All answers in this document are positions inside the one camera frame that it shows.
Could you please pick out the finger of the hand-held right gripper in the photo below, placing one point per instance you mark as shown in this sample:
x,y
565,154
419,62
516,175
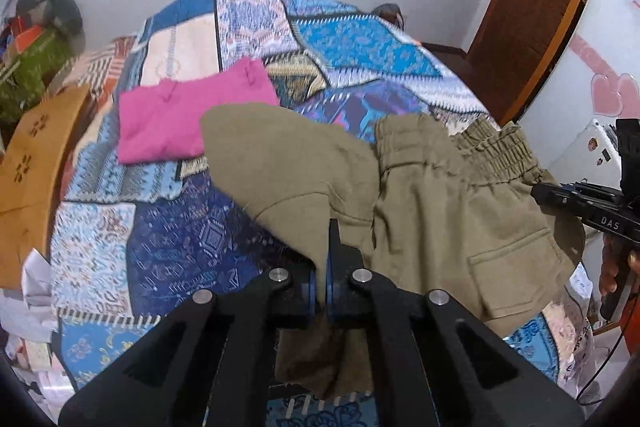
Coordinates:
x,y
565,199

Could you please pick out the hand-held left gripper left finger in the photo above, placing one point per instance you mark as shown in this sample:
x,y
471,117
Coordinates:
x,y
313,294

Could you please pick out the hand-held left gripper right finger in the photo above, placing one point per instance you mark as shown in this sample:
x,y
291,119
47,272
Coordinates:
x,y
330,289

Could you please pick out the khaki pants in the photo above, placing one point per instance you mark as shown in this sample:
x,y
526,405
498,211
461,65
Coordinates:
x,y
425,217

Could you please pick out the person's right hand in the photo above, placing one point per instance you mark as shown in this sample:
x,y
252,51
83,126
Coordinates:
x,y
609,267

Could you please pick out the white refrigerator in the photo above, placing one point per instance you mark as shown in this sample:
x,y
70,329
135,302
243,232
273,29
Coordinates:
x,y
575,147

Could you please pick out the pink heart sticker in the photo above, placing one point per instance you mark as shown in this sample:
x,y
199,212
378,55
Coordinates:
x,y
610,92

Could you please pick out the blue patchwork blanket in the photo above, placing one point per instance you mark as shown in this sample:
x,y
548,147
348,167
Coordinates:
x,y
200,237

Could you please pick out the brown wooden door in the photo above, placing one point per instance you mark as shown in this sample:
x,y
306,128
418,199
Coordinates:
x,y
535,7

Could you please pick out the pink folded garment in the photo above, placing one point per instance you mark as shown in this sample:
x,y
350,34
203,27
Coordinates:
x,y
190,117

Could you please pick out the grey backpack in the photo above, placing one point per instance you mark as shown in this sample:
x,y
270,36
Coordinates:
x,y
390,13

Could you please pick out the white crumpled cloth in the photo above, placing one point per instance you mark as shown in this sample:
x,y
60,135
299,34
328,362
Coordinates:
x,y
25,307

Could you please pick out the orange striped blanket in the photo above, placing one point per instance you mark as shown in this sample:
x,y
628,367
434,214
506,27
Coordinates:
x,y
110,62

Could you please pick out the orange wooden lap table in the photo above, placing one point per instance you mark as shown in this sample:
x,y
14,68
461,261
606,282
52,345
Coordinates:
x,y
30,167

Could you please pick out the green patterned bag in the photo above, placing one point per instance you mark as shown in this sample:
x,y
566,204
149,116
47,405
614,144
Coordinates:
x,y
30,67

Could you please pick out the grey plush pillow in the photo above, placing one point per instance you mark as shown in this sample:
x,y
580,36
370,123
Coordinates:
x,y
50,2

